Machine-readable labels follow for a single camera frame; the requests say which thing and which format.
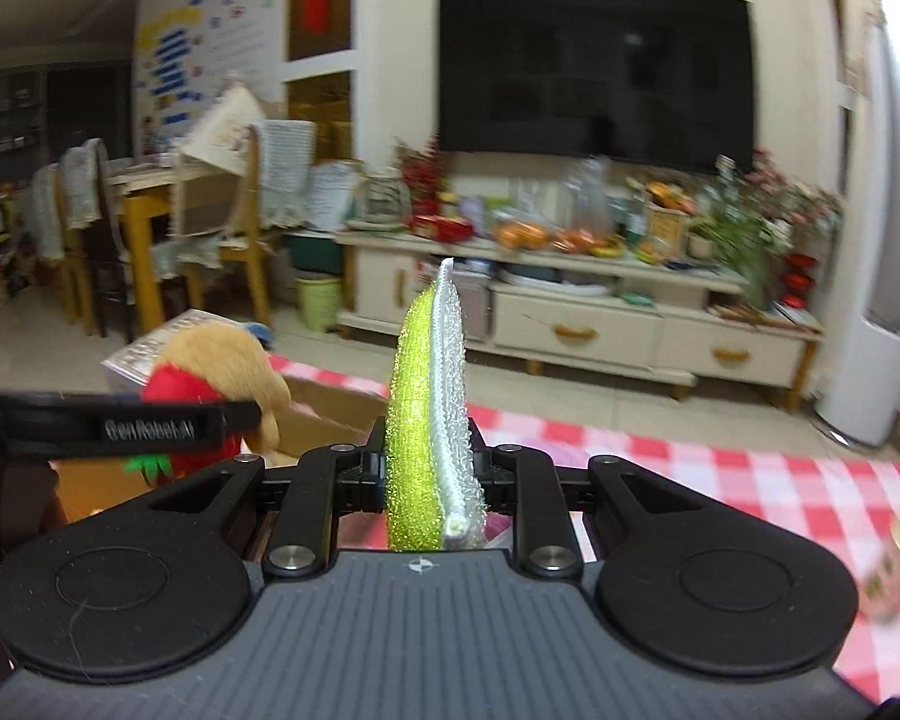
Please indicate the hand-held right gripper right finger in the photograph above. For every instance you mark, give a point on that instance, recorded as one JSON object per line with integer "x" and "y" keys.
{"x": 499, "y": 480}

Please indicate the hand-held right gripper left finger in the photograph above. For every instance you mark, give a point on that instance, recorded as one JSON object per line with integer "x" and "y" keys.
{"x": 379, "y": 461}

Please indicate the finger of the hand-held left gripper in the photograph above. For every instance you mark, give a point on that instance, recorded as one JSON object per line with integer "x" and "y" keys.
{"x": 157, "y": 427}

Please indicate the green sponge cloth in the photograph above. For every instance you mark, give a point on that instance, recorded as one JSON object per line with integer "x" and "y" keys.
{"x": 420, "y": 405}

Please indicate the patterned cardboard box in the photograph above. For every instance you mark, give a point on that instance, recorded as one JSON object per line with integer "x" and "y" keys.
{"x": 322, "y": 412}

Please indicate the brown bear plush strawberry hat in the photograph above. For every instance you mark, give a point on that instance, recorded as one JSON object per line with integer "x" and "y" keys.
{"x": 210, "y": 367}

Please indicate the green trash bin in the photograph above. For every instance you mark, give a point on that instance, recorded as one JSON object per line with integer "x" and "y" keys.
{"x": 319, "y": 304}

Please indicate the cream television cabinet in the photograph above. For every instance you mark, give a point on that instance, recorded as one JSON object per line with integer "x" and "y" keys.
{"x": 570, "y": 315}

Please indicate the yellow dining table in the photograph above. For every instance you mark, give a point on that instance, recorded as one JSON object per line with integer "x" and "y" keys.
{"x": 146, "y": 240}

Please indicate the wooden chair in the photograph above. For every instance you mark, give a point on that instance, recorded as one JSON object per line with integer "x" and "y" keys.
{"x": 90, "y": 240}
{"x": 247, "y": 240}

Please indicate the red white checked tablecloth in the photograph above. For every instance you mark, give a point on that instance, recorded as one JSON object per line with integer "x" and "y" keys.
{"x": 720, "y": 487}

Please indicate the red snack box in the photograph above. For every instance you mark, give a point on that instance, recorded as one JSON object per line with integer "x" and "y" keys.
{"x": 441, "y": 227}

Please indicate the bag of oranges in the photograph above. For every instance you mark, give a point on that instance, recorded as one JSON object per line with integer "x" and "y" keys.
{"x": 521, "y": 236}

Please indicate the pile of oranges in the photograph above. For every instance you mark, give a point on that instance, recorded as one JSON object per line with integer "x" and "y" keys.
{"x": 585, "y": 241}

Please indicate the clear plastic jug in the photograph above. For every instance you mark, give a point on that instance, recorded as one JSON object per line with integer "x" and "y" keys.
{"x": 382, "y": 199}

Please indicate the red berry bouquet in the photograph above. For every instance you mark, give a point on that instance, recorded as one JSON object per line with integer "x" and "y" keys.
{"x": 424, "y": 172}

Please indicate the small framed picture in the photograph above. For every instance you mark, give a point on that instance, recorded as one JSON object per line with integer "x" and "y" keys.
{"x": 667, "y": 232}

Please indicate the red vase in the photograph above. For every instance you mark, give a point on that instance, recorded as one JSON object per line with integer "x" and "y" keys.
{"x": 800, "y": 281}

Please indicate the potted flower arrangement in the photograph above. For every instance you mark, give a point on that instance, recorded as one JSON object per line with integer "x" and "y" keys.
{"x": 757, "y": 225}

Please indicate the black television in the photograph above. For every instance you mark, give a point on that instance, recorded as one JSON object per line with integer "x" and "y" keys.
{"x": 592, "y": 75}

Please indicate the white standing air conditioner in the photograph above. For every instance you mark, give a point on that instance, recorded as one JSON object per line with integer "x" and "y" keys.
{"x": 881, "y": 202}

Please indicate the wall poster with stickers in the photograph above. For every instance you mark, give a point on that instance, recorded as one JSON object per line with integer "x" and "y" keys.
{"x": 210, "y": 45}

